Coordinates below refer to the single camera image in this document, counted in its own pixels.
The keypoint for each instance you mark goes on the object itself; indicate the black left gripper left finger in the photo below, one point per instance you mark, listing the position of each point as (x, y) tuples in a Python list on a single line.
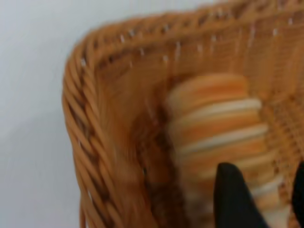
[(234, 202)]

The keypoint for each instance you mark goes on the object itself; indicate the orange woven wicker basket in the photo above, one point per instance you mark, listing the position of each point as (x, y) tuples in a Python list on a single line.
[(114, 99)]

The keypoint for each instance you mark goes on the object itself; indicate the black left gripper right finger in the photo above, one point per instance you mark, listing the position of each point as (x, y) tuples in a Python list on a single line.
[(299, 194)]

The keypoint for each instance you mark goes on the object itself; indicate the striped bread roll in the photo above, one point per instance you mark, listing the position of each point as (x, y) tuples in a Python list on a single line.
[(221, 133)]

